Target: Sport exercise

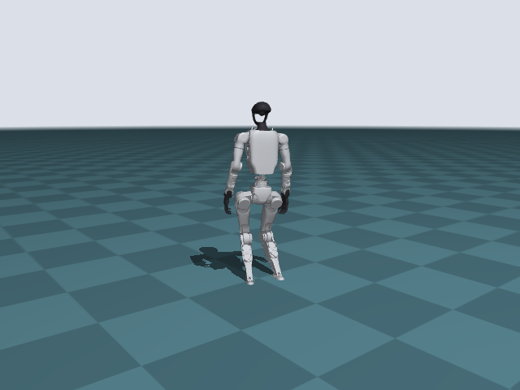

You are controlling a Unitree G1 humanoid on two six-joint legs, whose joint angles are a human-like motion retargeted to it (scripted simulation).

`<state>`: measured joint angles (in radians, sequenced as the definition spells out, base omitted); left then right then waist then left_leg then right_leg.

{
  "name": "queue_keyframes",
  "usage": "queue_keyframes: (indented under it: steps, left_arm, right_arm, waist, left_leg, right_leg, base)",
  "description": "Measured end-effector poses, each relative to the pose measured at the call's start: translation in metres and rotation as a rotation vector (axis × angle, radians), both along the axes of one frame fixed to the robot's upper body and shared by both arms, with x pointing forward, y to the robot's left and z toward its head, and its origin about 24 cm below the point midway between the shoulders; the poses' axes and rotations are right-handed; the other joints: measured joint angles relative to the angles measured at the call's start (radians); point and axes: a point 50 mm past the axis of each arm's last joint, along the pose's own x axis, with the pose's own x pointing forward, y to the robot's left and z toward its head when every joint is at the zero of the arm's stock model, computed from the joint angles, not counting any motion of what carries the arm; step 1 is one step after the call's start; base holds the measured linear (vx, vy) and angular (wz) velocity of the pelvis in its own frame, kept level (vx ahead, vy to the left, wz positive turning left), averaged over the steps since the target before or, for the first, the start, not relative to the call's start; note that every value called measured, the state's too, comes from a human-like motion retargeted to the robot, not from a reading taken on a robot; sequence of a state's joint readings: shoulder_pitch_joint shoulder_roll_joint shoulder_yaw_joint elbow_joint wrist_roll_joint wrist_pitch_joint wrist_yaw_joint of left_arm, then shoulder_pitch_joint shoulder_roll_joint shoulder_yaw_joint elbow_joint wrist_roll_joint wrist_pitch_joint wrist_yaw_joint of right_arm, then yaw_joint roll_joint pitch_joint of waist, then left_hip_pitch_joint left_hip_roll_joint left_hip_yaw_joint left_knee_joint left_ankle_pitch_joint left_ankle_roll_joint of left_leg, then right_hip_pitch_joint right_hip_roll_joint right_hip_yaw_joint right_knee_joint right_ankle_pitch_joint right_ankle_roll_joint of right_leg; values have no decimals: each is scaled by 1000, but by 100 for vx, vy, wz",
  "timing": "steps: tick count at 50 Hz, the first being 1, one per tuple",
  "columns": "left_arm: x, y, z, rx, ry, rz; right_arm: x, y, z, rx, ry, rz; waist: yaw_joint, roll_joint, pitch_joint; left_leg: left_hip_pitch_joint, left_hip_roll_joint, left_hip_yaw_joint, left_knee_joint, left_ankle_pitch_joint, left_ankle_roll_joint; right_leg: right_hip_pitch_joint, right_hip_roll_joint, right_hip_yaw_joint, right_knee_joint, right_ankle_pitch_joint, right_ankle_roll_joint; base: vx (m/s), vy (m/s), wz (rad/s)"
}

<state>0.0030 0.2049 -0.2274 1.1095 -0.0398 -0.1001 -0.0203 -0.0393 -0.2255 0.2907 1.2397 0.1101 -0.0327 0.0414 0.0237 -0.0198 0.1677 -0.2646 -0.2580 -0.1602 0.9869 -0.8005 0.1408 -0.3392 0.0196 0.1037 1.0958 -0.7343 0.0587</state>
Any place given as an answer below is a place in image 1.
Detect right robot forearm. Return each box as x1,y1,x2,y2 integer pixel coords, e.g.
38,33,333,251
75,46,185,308
281,166,292,195

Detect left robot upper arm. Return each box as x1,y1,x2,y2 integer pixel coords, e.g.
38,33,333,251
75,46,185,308
232,132,249,171

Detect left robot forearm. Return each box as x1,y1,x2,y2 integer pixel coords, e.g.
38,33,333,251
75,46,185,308
225,161,238,194

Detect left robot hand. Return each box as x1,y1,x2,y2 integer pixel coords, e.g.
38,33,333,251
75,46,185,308
224,190,232,215

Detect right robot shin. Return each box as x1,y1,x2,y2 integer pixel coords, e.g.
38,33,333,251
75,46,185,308
262,231,282,278

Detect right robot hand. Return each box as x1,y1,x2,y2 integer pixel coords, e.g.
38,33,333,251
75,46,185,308
277,189,289,214

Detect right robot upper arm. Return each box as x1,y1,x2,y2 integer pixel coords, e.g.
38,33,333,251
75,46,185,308
278,133,291,171

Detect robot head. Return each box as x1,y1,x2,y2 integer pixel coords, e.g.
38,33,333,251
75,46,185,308
252,102,271,131

